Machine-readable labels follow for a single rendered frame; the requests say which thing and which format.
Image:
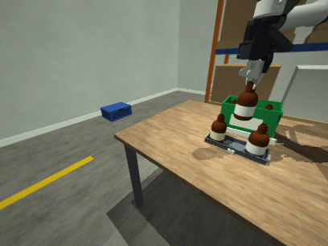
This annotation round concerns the green crate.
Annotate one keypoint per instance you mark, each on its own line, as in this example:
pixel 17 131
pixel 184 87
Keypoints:
pixel 260 116

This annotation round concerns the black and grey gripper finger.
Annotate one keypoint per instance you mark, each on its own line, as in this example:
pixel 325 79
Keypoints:
pixel 260 68
pixel 249 66

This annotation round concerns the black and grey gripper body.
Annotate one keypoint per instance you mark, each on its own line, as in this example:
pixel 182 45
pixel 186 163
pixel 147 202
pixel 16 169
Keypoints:
pixel 257 43

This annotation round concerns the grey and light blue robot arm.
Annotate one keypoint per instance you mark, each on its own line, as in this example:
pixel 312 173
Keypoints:
pixel 298 16

